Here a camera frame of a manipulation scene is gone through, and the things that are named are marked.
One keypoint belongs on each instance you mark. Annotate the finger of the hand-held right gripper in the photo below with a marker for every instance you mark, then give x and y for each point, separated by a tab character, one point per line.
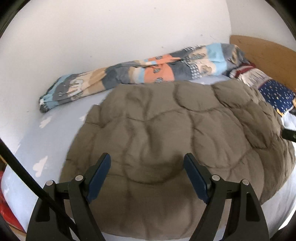
289	134

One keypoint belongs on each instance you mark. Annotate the wooden headboard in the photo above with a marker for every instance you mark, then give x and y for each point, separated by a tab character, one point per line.
266	55

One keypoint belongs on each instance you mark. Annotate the red bag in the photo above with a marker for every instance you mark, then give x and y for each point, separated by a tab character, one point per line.
7	213

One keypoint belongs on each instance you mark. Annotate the olive quilted puffer jacket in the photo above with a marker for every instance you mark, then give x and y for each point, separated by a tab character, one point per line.
161	129

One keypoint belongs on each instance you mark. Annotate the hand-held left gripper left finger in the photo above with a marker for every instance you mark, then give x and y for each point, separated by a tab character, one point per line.
99	183

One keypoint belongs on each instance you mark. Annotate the patchwork fleece blanket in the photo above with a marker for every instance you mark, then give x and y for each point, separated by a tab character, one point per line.
161	69

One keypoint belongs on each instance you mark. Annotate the navy and red patterned pillow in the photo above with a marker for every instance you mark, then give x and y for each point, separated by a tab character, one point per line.
275	92

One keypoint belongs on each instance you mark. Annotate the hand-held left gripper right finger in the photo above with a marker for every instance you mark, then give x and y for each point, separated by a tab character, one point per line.
196	183

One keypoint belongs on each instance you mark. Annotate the light blue bed sheet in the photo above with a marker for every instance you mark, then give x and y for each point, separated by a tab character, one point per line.
57	129

